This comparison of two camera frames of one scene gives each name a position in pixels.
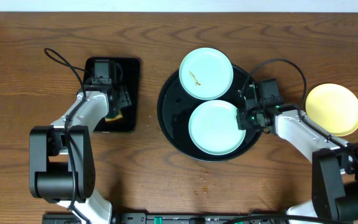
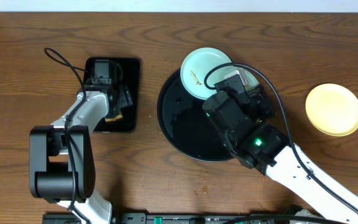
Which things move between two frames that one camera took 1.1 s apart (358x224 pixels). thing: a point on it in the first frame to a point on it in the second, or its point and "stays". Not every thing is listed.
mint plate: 214,128 to 249,78
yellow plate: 336,107 stays
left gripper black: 123,98 stays
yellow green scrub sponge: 117,117 stays
